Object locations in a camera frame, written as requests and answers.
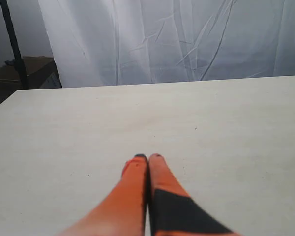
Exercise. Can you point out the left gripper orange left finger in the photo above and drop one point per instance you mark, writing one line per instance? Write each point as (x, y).
(123, 211)

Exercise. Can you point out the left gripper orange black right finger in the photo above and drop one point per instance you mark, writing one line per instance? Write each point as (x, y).
(172, 211)

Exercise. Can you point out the brown cardboard box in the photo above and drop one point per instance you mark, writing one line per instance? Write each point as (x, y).
(42, 73)

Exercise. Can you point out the white wrinkled backdrop curtain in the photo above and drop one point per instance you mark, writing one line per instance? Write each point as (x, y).
(125, 42)

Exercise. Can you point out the black stand pole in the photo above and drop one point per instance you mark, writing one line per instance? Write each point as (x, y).
(18, 62)

